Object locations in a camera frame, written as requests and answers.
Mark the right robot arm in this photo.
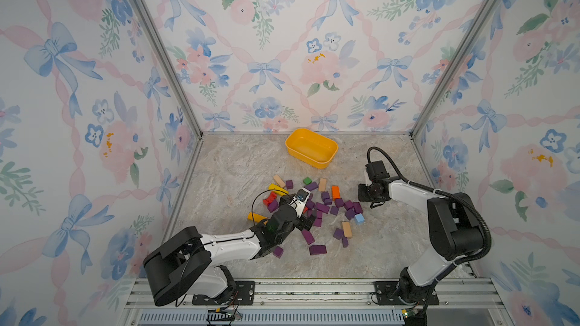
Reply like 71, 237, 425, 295
358, 161, 491, 304

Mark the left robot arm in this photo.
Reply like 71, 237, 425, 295
143, 205, 317, 306

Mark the yellow plastic storage bin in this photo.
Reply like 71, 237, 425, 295
285, 128, 338, 169

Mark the purple long brick bottom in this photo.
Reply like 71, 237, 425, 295
301, 229, 315, 245

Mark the purple long brick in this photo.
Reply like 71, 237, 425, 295
301, 229, 315, 245
304, 182, 319, 192

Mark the purple cube by red bridge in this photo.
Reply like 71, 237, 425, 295
267, 200, 279, 213

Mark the purple brick centre slanted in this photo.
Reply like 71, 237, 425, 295
316, 202, 330, 214

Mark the orange-yellow brick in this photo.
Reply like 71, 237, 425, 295
247, 212, 269, 224

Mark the red bridge brick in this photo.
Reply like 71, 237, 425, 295
262, 191, 277, 207

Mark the yellow long brick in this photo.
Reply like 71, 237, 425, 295
268, 184, 288, 196

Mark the light blue cube brick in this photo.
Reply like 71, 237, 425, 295
354, 214, 365, 224

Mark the purple long brick top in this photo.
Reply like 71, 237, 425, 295
304, 182, 319, 192

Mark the natural wood brick top left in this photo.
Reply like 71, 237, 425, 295
273, 174, 285, 188

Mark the natural wood brick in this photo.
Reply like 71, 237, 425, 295
341, 222, 353, 238
273, 174, 285, 188
318, 178, 328, 192

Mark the natural wood brick right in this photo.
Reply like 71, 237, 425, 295
341, 222, 353, 238

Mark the orange brick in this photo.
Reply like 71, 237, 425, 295
331, 186, 341, 200

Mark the natural wood brick top centre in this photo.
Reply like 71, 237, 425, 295
318, 178, 328, 192

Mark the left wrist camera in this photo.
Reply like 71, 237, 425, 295
292, 188, 311, 217

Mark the aluminium mounting rail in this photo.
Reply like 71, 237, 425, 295
117, 279, 513, 325

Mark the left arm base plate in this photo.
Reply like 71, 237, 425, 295
191, 281, 255, 307

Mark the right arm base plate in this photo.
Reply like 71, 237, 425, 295
373, 281, 440, 306

